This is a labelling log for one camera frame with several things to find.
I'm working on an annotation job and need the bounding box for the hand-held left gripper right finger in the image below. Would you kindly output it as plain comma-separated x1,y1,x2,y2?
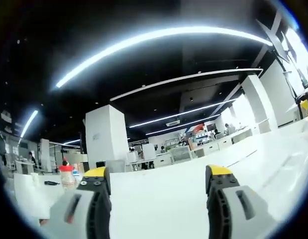
205,164,275,239

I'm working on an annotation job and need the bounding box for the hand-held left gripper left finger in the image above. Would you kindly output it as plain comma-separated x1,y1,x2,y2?
49,167,112,239

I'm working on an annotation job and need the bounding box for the clear jar with red lid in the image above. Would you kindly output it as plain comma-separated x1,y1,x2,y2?
58,160,76,191

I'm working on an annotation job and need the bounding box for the white square pillar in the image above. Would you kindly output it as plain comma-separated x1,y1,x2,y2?
85,104,126,169

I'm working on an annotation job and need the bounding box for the white slanted pillar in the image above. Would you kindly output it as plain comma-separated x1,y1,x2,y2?
240,74,279,130

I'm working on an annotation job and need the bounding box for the long ceiling light strip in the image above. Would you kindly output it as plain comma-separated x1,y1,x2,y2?
55,26,273,88

